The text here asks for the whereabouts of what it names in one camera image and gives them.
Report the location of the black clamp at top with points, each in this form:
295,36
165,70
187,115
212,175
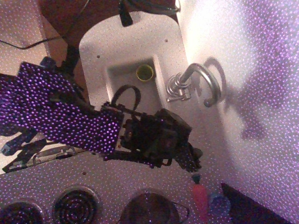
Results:
125,17

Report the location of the silver oven door handle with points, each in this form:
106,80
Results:
53,154

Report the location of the silver faucet base with handle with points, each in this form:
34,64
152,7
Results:
178,89

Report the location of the middle black stove burner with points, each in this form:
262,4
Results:
77,204

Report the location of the orange toy carrot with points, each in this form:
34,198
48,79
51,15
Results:
199,193

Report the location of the black pot with lid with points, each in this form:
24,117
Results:
153,208

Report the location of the blue round toy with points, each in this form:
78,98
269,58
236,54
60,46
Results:
219,204

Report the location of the silver curved faucet spout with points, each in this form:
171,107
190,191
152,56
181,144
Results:
209,78

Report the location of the white toy sink basin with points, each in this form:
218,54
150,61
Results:
118,73

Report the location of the dark board bottom right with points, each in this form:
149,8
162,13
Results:
244,210

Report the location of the yellow green cup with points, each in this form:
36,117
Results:
145,73

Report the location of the black stove burner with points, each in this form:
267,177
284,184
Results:
77,204
21,211

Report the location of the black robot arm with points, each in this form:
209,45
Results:
45,99

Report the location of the left black stove burner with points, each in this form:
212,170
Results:
21,211

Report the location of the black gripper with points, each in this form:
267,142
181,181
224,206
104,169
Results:
160,138

